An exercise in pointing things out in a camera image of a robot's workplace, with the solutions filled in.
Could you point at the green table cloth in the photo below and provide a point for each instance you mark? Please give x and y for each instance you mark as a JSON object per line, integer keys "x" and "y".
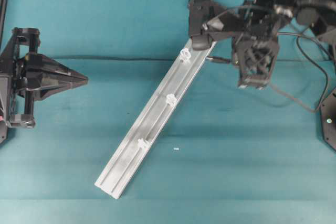
{"x": 246, "y": 155}

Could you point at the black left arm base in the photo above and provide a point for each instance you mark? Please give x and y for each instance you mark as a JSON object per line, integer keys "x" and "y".
{"x": 3, "y": 130}

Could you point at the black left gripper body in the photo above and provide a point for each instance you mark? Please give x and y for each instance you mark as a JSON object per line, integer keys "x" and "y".
{"x": 14, "y": 80}

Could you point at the aluminium rail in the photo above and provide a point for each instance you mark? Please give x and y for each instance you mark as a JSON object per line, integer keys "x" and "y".
{"x": 142, "y": 135}

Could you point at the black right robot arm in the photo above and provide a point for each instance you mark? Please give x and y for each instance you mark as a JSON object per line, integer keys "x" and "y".
{"x": 317, "y": 15}

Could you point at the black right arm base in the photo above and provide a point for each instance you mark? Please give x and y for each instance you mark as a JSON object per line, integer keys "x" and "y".
{"x": 328, "y": 115}

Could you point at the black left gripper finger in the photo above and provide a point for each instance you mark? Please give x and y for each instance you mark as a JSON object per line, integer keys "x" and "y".
{"x": 43, "y": 64}
{"x": 46, "y": 87}

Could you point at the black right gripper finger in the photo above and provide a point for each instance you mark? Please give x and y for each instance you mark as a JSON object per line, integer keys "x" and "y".
{"x": 227, "y": 24}
{"x": 255, "y": 60}

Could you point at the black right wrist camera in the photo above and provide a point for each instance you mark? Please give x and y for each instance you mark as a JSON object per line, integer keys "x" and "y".
{"x": 200, "y": 11}

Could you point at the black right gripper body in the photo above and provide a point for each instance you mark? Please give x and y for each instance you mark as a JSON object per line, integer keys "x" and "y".
{"x": 263, "y": 19}

